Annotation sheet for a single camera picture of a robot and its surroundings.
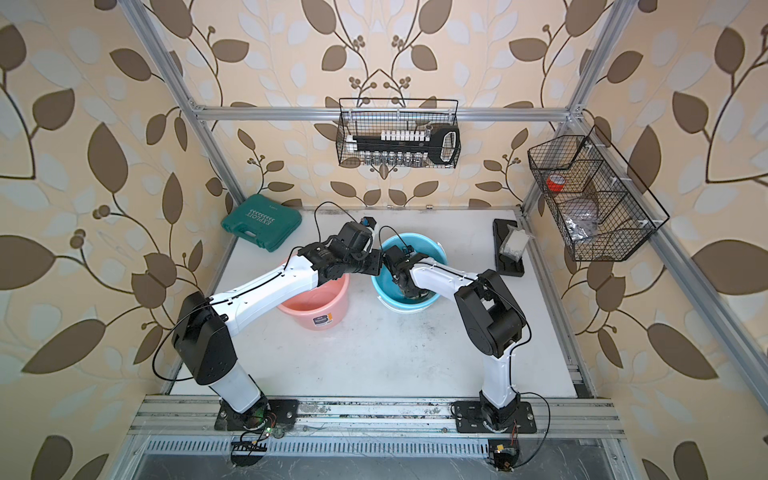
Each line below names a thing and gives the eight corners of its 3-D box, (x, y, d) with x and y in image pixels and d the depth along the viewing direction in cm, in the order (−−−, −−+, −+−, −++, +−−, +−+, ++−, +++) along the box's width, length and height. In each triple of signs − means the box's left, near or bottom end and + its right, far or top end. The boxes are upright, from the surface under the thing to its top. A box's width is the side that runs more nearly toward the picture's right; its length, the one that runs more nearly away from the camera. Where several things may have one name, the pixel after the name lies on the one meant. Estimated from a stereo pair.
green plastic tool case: (220, 227, 117) (215, 219, 113) (255, 198, 127) (252, 190, 124) (273, 253, 108) (269, 246, 105) (306, 220, 119) (304, 212, 116)
